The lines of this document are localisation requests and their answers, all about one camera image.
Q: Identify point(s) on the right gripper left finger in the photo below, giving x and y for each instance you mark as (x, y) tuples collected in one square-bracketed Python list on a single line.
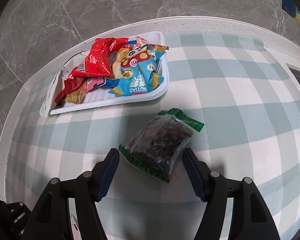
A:
[(103, 174)]

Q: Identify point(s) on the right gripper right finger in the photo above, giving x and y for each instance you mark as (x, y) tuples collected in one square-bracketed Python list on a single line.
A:
[(199, 175)]

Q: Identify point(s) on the green-edged sunflower seed packet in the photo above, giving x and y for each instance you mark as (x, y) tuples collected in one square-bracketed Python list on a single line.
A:
[(155, 148)]

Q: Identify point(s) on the gold snack packet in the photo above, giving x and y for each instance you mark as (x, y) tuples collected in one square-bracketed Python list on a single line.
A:
[(78, 95)]

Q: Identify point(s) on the dark red chocolate packet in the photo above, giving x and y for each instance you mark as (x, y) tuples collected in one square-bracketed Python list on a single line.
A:
[(71, 83)]

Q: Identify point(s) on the red snack bag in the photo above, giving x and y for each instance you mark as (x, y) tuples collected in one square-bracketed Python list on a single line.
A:
[(96, 63)]

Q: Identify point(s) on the blue panda walnut packet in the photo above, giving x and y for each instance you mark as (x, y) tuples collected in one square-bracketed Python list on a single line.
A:
[(139, 71)]

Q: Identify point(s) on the blue bread snack packet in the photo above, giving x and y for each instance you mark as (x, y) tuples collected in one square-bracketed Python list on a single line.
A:
[(109, 83)]

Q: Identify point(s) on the pink snack packet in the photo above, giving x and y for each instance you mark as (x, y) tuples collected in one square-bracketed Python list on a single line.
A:
[(93, 82)]

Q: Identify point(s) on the white long snack packet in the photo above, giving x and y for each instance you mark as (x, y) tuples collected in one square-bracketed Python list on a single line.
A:
[(57, 84)]

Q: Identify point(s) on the red white hawthorn packet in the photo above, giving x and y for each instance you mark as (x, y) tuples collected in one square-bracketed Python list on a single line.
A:
[(141, 42)]

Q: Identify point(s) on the green checkered tablecloth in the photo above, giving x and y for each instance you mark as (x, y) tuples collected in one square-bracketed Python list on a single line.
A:
[(246, 99)]

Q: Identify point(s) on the white plastic tray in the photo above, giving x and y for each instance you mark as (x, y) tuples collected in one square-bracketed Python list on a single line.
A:
[(113, 71)]

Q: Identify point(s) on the blue hanging holder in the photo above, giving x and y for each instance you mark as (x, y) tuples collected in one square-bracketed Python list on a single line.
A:
[(289, 7)]

